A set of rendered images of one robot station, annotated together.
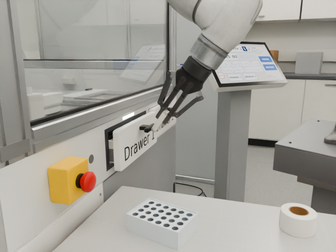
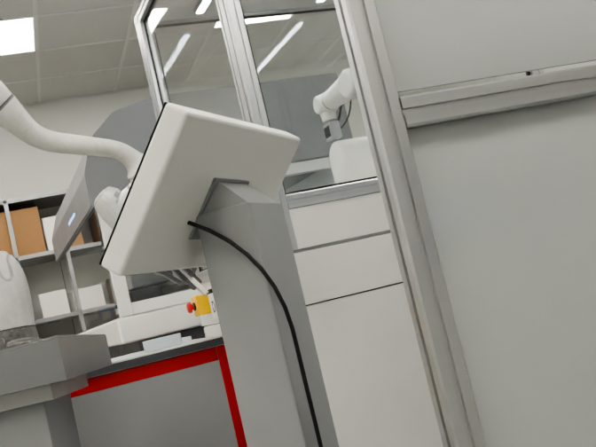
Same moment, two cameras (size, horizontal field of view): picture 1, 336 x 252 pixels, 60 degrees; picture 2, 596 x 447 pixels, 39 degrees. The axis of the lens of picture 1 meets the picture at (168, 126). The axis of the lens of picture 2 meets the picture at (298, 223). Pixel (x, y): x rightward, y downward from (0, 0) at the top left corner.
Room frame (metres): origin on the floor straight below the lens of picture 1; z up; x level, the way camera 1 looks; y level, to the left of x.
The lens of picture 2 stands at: (3.09, -1.34, 0.83)
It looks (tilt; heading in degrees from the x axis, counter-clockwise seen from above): 5 degrees up; 141
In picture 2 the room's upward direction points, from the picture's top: 13 degrees counter-clockwise
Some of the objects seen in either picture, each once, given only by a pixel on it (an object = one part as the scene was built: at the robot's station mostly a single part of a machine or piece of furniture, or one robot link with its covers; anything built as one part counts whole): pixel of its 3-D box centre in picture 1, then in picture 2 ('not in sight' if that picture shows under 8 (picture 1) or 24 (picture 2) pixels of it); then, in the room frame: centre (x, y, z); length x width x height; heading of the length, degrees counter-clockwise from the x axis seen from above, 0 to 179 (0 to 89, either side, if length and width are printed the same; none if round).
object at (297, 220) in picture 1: (297, 219); not in sight; (0.54, -0.27, 0.78); 0.07 x 0.07 x 0.04
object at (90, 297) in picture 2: not in sight; (192, 261); (-0.69, 0.93, 1.13); 1.78 x 1.14 x 0.45; 163
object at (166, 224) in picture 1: (162, 221); (162, 342); (0.54, 0.01, 0.78); 0.12 x 0.08 x 0.04; 58
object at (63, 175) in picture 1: (71, 179); (199, 305); (0.53, 0.19, 0.88); 0.07 x 0.05 x 0.07; 163
